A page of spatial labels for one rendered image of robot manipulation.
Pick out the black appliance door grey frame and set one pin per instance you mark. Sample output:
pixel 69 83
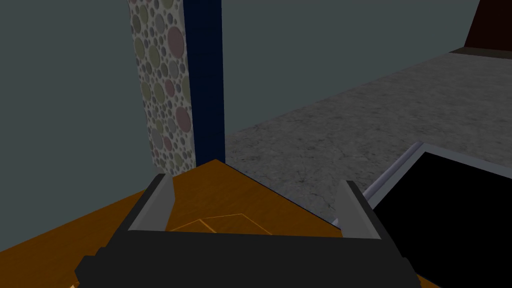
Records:
pixel 444 224

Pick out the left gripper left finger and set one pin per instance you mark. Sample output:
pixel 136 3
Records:
pixel 154 208

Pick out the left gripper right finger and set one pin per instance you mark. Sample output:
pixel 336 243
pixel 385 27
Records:
pixel 354 216

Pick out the pale dotted curtain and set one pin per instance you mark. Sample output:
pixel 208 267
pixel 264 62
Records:
pixel 162 84

